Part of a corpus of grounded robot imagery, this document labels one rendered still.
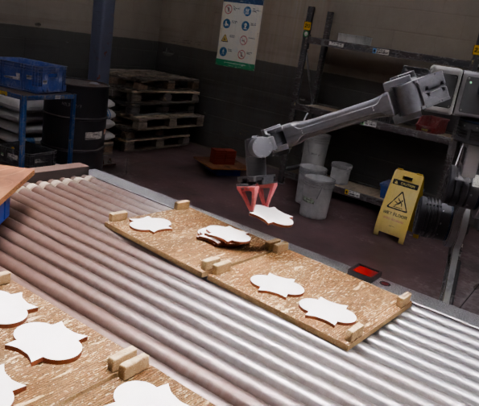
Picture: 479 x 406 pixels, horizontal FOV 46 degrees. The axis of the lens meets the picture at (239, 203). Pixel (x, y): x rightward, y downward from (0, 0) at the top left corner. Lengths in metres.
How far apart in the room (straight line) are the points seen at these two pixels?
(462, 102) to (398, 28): 4.38
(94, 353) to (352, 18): 5.80
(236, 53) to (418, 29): 2.29
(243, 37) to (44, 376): 6.47
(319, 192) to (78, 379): 4.31
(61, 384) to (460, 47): 5.57
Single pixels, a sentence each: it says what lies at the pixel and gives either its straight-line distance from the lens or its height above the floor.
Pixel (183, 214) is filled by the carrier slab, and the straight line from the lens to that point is 1.85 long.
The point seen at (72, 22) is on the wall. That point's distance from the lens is 7.13.
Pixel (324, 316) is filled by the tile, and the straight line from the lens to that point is 1.32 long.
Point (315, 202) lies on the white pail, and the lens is 5.19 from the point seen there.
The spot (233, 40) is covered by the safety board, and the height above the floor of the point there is 1.43.
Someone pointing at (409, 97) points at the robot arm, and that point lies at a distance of 1.46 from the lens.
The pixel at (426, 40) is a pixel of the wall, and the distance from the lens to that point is 6.26.
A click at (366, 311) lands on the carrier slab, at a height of 0.94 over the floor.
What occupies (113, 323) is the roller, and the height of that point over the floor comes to 0.92.
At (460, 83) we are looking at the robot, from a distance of 2.03.
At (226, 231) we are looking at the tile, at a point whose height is 0.97.
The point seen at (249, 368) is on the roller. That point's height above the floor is 0.91.
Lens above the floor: 1.53
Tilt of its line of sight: 17 degrees down
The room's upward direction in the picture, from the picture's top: 9 degrees clockwise
